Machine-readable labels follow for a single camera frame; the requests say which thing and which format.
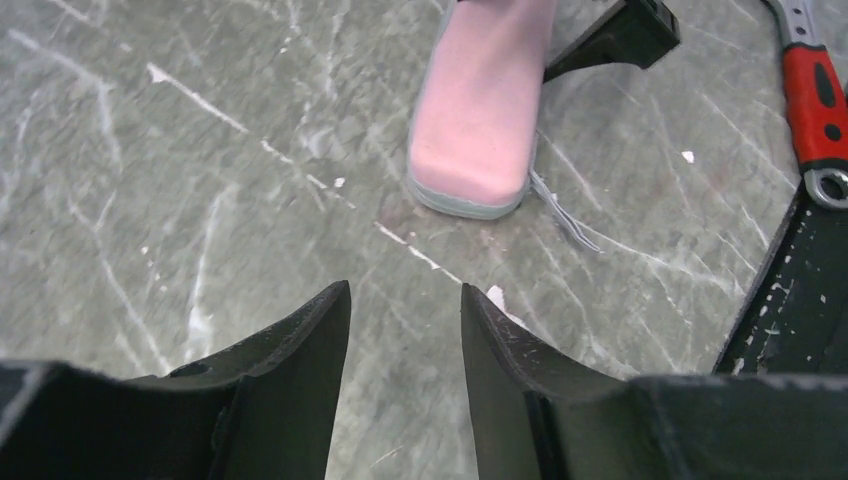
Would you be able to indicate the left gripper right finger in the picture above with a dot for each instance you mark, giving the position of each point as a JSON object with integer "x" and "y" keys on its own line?
{"x": 538, "y": 414}

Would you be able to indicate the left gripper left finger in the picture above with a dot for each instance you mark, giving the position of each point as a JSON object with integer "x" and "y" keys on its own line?
{"x": 263, "y": 408}

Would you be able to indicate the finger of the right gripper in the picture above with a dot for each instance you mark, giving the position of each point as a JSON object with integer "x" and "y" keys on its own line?
{"x": 636, "y": 32}

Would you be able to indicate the pink umbrella case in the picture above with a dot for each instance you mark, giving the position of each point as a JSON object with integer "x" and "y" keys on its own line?
{"x": 472, "y": 137}

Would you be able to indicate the red handled adjustable wrench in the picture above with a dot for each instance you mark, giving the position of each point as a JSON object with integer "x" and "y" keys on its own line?
{"x": 816, "y": 107}

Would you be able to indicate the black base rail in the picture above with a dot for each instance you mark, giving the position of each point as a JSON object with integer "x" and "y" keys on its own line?
{"x": 794, "y": 319}

